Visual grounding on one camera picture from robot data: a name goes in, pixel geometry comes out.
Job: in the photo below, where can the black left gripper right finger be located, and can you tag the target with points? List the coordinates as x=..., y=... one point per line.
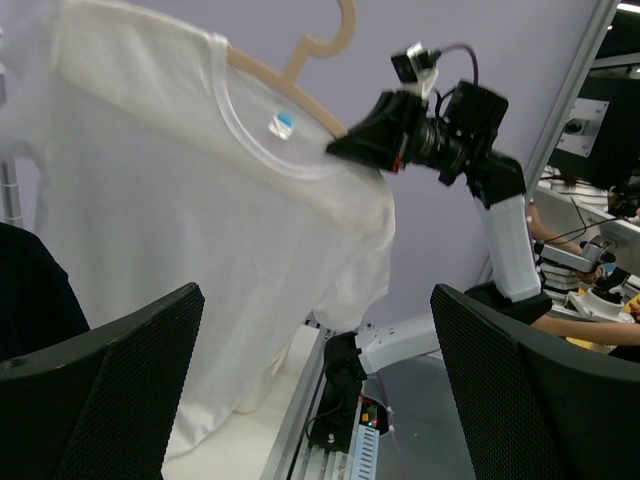
x=531, y=405

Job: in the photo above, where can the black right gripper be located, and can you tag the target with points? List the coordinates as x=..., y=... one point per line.
x=395, y=133

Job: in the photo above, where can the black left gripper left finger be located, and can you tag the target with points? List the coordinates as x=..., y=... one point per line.
x=101, y=405

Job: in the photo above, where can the beige wooden hanger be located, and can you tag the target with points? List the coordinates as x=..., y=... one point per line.
x=285, y=82

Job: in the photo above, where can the white t shirt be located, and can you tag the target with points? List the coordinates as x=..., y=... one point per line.
x=157, y=168

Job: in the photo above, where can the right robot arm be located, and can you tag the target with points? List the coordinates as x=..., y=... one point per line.
x=496, y=183

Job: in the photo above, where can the black t shirt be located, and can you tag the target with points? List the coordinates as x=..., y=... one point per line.
x=38, y=306

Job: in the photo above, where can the background teleoperation device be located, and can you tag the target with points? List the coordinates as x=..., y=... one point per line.
x=591, y=266

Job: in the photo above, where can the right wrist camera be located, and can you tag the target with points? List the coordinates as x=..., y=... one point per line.
x=416, y=69

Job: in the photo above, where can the white slotted cable duct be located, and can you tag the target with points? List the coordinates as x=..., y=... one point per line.
x=363, y=454

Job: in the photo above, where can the aluminium rail base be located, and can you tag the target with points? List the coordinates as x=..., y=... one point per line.
x=319, y=426

